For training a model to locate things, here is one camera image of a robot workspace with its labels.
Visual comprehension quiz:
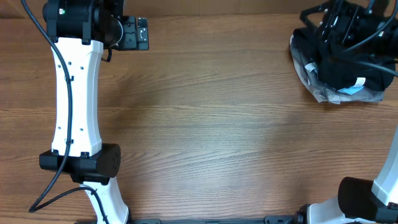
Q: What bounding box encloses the black t-shirt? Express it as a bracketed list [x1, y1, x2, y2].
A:
[317, 42, 397, 91]

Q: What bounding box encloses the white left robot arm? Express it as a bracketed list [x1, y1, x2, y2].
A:
[39, 0, 149, 223]

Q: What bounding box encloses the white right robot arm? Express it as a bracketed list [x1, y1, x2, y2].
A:
[287, 0, 397, 224]

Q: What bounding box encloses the black folded garment on pile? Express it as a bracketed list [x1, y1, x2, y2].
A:
[290, 27, 322, 67]

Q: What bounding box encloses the light blue folded garment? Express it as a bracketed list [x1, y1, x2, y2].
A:
[338, 86, 364, 95]

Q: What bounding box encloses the grey folded garment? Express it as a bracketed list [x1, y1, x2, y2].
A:
[289, 34, 384, 104]

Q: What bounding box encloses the beige folded garment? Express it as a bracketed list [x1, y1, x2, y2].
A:
[289, 35, 341, 105]

